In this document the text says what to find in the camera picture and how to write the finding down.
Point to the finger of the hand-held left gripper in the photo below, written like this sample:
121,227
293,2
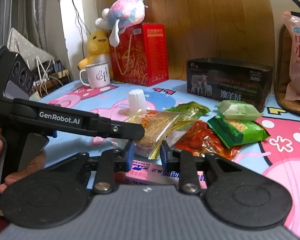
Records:
122,130

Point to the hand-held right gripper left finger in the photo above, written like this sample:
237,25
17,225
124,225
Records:
130,155

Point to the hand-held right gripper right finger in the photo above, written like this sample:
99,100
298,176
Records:
165,156

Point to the long pink candy box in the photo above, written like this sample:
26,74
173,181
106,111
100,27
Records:
140,177

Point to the clear sesame cake packet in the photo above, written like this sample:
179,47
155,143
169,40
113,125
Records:
152,127

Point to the dark green cracker packet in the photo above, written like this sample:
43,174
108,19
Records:
240,130

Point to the black cardboard box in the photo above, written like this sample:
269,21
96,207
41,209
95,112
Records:
227,85

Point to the person's left hand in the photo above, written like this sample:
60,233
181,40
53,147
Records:
12,178

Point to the red spicy snack packet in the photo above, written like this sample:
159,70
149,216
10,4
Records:
197,135

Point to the light green leaf-print packet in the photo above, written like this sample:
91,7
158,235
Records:
187,111

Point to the white enamel mug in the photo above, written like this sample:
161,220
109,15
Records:
97,76

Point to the grey quilted pillow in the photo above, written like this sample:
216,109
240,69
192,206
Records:
22,47

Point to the red gift box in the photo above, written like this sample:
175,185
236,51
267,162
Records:
145,55

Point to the pale green snack packet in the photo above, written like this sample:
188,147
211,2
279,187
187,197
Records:
240,110

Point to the yellow duck plush toy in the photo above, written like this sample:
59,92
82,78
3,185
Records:
97,42

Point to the grey curtain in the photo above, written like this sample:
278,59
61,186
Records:
27,5

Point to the cartoon pig printed bed sheet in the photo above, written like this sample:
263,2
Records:
277,155

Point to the pastel plush toy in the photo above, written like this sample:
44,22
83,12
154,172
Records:
126,10

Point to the wooden headboard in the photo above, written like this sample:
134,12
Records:
202,17

